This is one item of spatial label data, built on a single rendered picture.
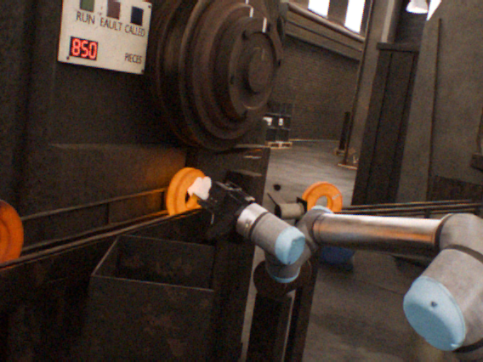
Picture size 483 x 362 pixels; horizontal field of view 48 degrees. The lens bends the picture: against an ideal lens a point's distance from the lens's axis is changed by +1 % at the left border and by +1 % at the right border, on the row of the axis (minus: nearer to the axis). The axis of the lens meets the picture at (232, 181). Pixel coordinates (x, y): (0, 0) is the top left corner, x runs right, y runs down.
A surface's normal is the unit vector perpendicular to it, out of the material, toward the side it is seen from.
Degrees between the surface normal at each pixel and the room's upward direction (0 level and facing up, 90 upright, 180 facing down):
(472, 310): 75
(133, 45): 90
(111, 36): 90
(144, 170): 90
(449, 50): 90
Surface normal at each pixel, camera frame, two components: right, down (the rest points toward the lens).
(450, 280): -0.19, -0.63
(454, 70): -0.73, 0.00
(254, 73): 0.82, 0.21
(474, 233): -0.20, -0.85
